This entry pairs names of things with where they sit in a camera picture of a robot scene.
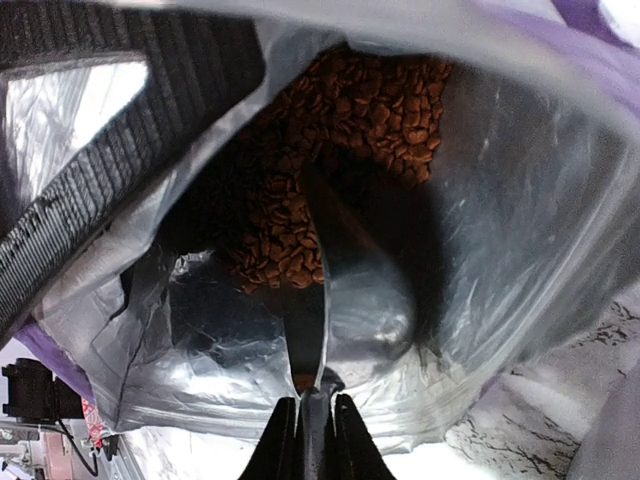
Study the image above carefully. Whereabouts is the purple puppy food bag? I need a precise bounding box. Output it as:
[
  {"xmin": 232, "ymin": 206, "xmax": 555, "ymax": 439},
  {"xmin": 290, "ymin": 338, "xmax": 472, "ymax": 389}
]
[{"xmin": 1, "ymin": 1, "xmax": 639, "ymax": 457}]

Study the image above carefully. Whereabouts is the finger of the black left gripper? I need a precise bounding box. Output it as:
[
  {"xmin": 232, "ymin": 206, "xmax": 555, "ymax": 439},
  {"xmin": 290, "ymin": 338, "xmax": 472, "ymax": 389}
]
[{"xmin": 0, "ymin": 0, "xmax": 266, "ymax": 346}]

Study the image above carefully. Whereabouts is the red patterned ceramic bowl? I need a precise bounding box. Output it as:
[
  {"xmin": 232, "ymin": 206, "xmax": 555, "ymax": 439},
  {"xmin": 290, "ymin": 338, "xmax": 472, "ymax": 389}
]
[{"xmin": 81, "ymin": 398, "xmax": 109, "ymax": 449}]

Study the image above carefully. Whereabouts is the silver metal scoop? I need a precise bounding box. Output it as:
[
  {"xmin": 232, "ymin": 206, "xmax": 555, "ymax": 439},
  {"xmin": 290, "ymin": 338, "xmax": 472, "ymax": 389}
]
[{"xmin": 292, "ymin": 165, "xmax": 417, "ymax": 479}]

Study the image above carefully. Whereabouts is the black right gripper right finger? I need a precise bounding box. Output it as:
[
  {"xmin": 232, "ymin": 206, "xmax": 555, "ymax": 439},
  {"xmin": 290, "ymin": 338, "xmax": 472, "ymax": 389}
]
[{"xmin": 325, "ymin": 394, "xmax": 396, "ymax": 480}]

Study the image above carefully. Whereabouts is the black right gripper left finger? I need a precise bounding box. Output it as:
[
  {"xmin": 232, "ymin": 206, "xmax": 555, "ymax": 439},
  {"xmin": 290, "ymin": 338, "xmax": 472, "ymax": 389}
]
[{"xmin": 239, "ymin": 397, "xmax": 296, "ymax": 480}]

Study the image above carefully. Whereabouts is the brown kibble inside bag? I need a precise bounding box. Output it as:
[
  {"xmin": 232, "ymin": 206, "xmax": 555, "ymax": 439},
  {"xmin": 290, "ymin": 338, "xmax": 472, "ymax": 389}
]
[{"xmin": 187, "ymin": 46, "xmax": 453, "ymax": 293}]

